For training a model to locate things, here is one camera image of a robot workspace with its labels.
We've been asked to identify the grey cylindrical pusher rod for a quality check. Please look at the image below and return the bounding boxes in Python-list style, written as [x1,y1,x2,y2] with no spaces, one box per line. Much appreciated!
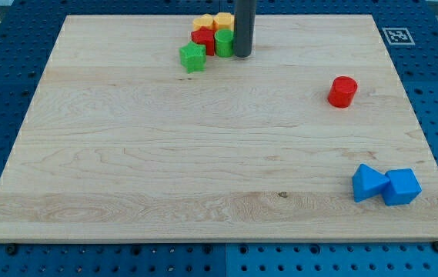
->
[233,0,257,58]

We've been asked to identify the blue triangle block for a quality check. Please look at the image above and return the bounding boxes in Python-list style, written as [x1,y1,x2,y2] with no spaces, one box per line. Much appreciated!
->
[352,164,390,202]

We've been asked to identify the yellow hexagon block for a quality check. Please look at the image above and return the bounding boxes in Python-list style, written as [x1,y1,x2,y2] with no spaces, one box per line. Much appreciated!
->
[212,12,235,31]

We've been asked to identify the yellow heart block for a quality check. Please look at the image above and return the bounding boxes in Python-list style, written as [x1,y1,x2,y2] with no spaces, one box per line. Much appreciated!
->
[192,14,214,31]

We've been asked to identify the white fiducial marker tag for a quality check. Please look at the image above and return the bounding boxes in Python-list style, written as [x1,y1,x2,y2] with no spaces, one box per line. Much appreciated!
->
[382,27,415,45]

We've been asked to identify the black bolt left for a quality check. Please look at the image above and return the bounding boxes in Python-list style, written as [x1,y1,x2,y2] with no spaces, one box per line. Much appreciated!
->
[5,244,18,255]

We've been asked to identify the wooden board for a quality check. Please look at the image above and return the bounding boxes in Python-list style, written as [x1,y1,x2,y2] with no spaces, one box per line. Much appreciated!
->
[0,15,438,244]

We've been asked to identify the red cylinder block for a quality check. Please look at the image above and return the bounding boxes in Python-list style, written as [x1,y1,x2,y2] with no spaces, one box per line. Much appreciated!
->
[327,76,358,108]

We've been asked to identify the red star block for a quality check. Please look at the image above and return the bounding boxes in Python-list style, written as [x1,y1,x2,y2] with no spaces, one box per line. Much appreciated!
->
[191,27,216,56]

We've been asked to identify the blue cube block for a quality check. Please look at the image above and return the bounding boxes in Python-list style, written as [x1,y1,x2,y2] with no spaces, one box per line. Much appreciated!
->
[381,169,422,206]

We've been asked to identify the green cylinder block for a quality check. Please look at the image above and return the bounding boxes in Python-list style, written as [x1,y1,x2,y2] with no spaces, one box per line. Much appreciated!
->
[214,29,234,58]

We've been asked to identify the green star block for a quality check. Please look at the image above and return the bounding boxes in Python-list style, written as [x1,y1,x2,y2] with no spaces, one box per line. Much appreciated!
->
[179,41,206,73]

